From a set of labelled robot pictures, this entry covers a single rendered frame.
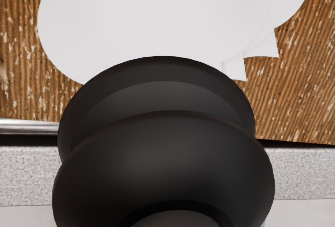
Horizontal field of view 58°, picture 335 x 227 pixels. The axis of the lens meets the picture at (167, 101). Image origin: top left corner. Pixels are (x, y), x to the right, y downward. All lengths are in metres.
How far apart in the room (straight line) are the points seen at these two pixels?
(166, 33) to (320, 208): 1.96
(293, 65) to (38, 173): 0.29
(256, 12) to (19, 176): 0.29
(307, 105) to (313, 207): 1.75
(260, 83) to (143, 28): 0.15
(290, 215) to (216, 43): 1.87
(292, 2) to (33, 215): 1.66
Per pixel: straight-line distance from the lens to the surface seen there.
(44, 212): 1.75
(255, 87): 0.30
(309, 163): 0.42
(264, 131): 0.33
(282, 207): 1.97
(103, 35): 0.20
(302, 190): 0.45
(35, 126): 0.33
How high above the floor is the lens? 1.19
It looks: 62 degrees down
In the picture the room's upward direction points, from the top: 164 degrees clockwise
